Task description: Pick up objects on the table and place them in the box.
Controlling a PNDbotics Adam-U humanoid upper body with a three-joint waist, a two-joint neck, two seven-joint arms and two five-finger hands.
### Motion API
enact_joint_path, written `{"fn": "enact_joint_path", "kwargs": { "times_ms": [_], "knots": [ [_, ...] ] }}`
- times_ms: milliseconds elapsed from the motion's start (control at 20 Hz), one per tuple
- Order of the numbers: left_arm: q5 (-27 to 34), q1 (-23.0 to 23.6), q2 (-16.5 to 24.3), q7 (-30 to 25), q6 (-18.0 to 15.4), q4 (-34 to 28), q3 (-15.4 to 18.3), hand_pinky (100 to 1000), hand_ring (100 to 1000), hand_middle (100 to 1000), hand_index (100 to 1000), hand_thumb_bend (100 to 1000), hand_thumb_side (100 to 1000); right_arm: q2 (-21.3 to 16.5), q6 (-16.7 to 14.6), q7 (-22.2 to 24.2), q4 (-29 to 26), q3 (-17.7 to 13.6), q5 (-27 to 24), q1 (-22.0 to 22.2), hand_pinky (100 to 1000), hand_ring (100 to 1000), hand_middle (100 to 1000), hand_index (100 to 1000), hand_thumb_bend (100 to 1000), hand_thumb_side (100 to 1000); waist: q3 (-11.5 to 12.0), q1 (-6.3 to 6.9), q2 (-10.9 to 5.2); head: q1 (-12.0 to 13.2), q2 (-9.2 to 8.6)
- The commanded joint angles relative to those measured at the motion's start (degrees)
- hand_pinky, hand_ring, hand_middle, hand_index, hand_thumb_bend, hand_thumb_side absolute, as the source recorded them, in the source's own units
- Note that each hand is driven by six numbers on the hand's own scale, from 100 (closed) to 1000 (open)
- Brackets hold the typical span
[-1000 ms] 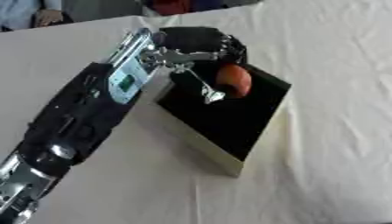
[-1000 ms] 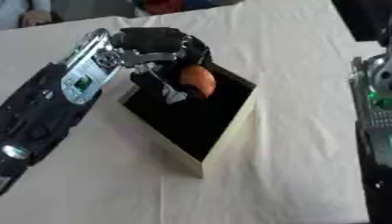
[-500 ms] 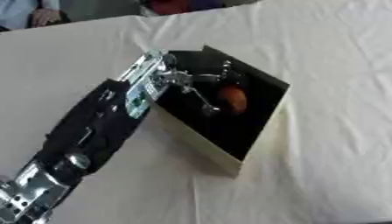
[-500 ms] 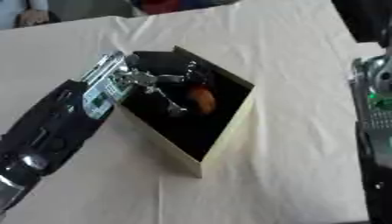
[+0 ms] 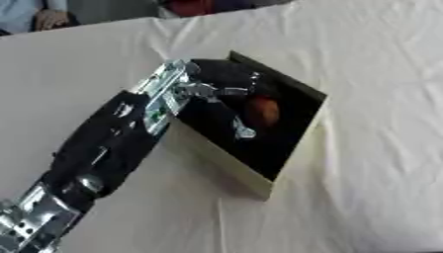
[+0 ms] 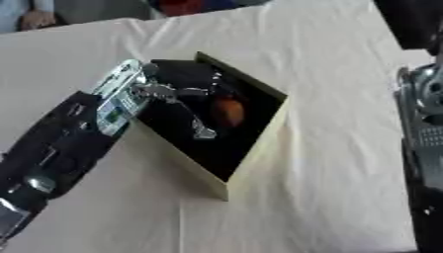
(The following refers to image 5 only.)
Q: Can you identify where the open box with black inside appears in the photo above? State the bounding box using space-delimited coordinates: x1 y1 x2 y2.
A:
160 49 329 202

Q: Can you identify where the person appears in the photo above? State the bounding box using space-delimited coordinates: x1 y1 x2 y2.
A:
155 0 291 20
0 0 83 37

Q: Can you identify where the red-brown round toy fruit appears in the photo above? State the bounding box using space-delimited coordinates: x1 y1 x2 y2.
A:
243 96 284 130

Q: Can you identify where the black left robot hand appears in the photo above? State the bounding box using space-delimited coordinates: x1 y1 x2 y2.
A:
176 58 286 140

